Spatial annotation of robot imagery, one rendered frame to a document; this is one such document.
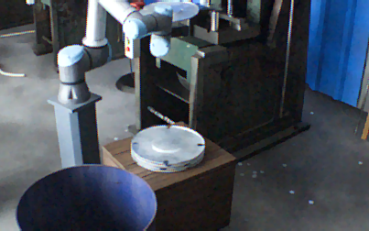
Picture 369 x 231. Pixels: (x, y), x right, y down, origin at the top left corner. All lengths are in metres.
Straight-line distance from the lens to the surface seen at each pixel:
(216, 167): 1.67
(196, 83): 1.99
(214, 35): 2.06
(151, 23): 1.58
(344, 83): 3.18
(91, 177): 1.47
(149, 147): 1.71
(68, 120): 1.96
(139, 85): 2.41
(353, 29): 3.05
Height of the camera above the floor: 1.27
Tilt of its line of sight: 27 degrees down
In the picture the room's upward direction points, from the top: 1 degrees clockwise
